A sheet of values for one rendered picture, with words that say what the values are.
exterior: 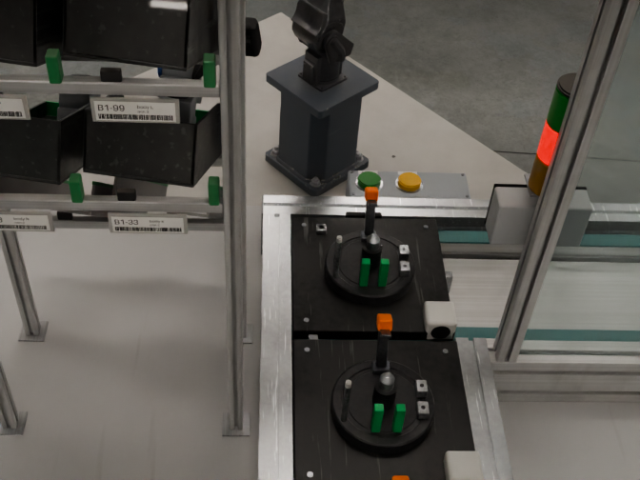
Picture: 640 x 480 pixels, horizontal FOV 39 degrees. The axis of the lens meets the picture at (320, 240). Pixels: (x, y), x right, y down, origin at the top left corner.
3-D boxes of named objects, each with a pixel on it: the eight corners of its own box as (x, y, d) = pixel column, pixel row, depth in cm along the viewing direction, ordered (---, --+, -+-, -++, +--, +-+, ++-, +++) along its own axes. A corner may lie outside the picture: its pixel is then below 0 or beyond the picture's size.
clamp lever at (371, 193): (362, 230, 145) (365, 186, 142) (374, 231, 145) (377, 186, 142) (364, 240, 142) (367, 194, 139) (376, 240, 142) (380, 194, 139)
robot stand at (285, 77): (318, 129, 184) (324, 44, 170) (370, 166, 177) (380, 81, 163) (263, 159, 177) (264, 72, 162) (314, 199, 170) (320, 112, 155)
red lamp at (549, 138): (532, 142, 113) (542, 110, 109) (572, 143, 113) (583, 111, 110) (541, 169, 109) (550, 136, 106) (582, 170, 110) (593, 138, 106)
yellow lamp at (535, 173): (524, 172, 116) (532, 143, 113) (563, 173, 117) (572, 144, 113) (531, 199, 113) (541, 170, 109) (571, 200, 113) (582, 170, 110)
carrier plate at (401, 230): (290, 224, 152) (291, 215, 150) (434, 227, 153) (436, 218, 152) (292, 339, 135) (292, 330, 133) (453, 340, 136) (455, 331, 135)
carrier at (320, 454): (292, 347, 134) (295, 290, 125) (454, 349, 135) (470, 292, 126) (293, 497, 117) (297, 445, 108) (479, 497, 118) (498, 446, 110)
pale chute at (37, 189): (66, 209, 146) (70, 181, 146) (147, 220, 145) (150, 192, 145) (-8, 201, 118) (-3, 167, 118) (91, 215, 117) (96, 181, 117)
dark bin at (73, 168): (44, 116, 131) (45, 65, 128) (133, 129, 130) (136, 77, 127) (-51, 170, 104) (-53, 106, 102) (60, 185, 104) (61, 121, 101)
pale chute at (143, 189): (161, 210, 147) (165, 183, 147) (241, 222, 146) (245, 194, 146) (110, 204, 119) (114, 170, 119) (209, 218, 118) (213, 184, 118)
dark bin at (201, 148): (150, 119, 132) (152, 68, 129) (240, 131, 131) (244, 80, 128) (82, 172, 105) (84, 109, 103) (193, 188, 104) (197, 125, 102)
